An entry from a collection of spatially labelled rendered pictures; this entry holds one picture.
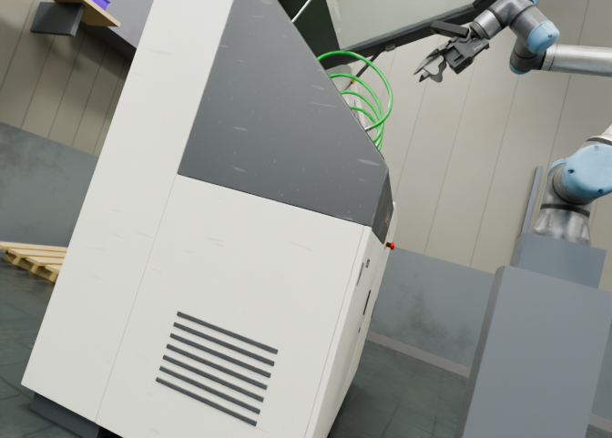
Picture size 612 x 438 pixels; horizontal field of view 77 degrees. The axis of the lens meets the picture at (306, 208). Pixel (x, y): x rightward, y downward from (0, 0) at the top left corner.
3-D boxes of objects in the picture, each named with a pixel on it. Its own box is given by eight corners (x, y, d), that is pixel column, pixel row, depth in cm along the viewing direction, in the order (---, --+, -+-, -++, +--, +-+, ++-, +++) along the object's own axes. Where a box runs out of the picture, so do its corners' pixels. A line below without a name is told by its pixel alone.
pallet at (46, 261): (136, 265, 381) (139, 254, 382) (208, 294, 345) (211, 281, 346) (-19, 256, 257) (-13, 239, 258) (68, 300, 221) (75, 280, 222)
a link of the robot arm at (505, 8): (542, -7, 101) (521, -27, 104) (503, 25, 105) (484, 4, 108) (541, 7, 108) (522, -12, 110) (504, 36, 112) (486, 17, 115)
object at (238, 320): (279, 555, 89) (371, 227, 95) (85, 449, 105) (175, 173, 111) (331, 432, 156) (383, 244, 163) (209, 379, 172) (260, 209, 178)
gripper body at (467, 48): (452, 69, 112) (489, 39, 107) (434, 47, 114) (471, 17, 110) (455, 76, 119) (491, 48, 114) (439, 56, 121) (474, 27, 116)
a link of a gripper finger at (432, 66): (423, 81, 113) (450, 63, 112) (411, 66, 115) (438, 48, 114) (422, 86, 116) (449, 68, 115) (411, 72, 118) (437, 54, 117)
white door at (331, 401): (297, 504, 92) (373, 230, 98) (288, 500, 93) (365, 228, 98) (339, 410, 154) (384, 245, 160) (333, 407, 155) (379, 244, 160)
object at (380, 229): (372, 229, 99) (389, 170, 101) (356, 224, 100) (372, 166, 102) (383, 244, 159) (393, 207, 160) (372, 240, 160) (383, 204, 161)
